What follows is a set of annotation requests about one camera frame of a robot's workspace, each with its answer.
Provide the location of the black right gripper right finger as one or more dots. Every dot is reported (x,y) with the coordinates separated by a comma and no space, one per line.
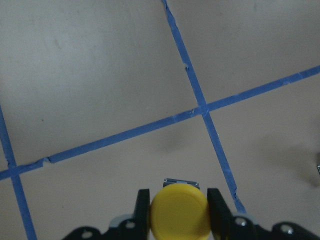
(219,213)

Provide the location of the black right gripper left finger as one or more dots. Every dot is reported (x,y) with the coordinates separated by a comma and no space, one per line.
(141,215)

